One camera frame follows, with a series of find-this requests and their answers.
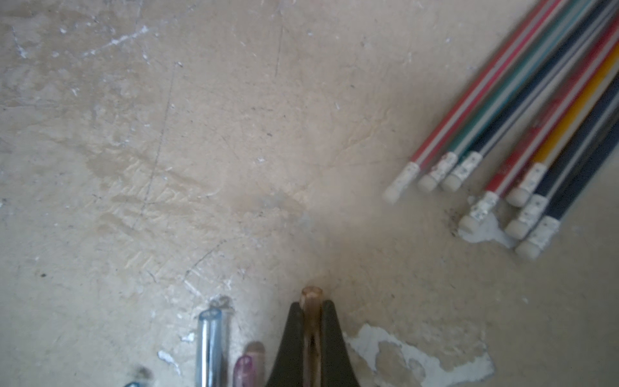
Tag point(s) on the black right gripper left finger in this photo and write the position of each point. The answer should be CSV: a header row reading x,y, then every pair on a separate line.
x,y
288,368

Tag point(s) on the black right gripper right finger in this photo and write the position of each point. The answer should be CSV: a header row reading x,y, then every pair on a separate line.
x,y
336,368

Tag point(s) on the red pencil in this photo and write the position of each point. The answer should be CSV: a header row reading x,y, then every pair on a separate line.
x,y
480,211
478,89

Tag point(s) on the bundle red green pencils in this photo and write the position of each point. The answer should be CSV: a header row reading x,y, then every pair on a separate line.
x,y
209,348

